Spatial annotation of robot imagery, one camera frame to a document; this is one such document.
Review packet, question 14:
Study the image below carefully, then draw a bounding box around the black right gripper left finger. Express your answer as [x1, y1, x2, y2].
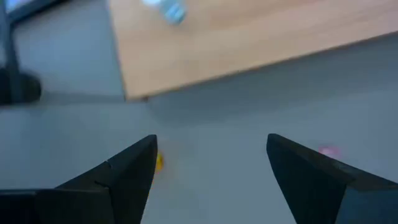
[55, 134, 159, 224]

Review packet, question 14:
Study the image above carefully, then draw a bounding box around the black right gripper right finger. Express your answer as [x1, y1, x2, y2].
[266, 133, 398, 224]

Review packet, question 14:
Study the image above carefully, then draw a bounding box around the large orange medicine bottle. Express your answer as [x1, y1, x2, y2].
[154, 151, 165, 184]

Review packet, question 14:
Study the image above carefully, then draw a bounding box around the pink medicine bottle white cap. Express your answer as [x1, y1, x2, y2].
[318, 145, 341, 158]

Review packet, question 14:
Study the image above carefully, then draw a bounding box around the blue medicine bottle white cap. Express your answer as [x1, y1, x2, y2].
[141, 0, 188, 26]

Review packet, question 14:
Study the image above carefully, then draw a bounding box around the wooden shelf board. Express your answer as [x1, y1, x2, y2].
[105, 0, 398, 102]

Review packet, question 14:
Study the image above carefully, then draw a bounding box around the green potted plant black pot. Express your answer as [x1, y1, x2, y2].
[0, 18, 43, 106]

